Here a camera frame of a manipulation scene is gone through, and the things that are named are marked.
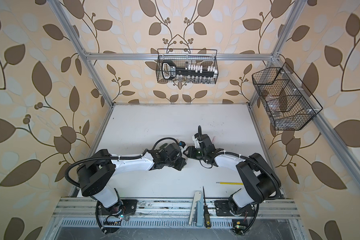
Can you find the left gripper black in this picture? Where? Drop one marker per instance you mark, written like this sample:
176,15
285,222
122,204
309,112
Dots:
183,163

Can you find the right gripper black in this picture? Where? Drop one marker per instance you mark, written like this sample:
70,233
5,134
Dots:
191,152

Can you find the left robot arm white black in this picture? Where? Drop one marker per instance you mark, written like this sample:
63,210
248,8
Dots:
92,175

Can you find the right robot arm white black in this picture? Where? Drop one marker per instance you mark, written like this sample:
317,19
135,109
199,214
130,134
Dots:
260,181

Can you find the beige blue utility tool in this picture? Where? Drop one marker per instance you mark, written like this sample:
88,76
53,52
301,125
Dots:
196,214

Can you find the black screwdriver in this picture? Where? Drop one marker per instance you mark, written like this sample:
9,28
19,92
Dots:
207,218

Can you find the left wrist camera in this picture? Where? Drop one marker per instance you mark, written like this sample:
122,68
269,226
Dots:
173,147

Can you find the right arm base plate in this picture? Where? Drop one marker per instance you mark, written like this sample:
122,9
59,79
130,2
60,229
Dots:
225,208

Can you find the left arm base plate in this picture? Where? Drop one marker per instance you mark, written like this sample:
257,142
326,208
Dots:
122,207

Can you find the black socket set rail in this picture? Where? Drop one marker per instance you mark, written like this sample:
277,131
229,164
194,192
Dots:
171,71

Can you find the back wire basket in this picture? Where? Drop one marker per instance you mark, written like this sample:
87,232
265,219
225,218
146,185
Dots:
204,57

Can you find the wire basket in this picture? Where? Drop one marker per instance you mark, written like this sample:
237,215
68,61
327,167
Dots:
204,57
288,102

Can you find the right wire basket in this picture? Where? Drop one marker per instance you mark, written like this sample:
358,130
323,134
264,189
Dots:
288,102

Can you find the aluminium front rail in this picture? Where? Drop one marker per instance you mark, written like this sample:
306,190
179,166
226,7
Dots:
165,213

